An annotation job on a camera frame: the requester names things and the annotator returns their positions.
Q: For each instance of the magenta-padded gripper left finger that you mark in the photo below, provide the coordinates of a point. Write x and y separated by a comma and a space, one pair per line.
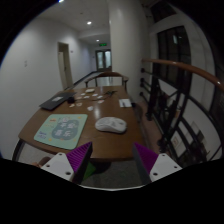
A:
61, 165

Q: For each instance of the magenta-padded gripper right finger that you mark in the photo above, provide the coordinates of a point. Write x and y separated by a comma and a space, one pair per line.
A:
163, 165

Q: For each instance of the white perforated computer mouse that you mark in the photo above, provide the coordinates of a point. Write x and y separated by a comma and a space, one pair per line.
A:
111, 125

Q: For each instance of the light green printed mouse pad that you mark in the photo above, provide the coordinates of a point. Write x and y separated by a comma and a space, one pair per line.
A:
61, 131

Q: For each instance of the beige sticker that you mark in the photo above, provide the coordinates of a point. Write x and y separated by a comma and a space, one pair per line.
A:
72, 105

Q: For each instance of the orange sticker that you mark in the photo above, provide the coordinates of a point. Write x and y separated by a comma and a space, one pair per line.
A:
78, 97
79, 104

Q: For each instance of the dark closed laptop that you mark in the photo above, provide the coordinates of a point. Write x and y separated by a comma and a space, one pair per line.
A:
56, 100

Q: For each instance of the small black charger block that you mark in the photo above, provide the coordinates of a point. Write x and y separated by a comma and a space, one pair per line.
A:
71, 100

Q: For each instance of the white paper sheet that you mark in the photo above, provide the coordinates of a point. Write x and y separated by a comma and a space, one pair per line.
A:
125, 103

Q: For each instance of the small flat white box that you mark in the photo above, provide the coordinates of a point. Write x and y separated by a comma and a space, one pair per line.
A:
90, 90

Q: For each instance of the dark bunch of keys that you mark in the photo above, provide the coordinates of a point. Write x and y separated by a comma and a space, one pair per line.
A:
110, 93

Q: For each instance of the white side door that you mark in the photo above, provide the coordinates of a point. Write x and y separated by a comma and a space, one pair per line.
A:
63, 66

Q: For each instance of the black railing with wooden handrail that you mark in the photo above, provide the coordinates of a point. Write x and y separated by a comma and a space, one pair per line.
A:
186, 67

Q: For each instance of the wooden armchair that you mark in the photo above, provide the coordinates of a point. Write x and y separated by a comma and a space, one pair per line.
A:
106, 74

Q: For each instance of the dark framed window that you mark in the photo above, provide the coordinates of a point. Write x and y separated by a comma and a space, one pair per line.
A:
173, 56

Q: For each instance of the glazed double door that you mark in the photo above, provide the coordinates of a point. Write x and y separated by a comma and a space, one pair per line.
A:
103, 60

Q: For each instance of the green exit sign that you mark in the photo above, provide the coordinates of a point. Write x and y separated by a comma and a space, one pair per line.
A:
103, 44

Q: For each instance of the ceiling lights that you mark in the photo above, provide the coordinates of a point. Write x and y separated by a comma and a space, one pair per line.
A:
89, 23

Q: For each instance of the white wall switch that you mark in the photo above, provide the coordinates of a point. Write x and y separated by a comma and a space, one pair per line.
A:
25, 63

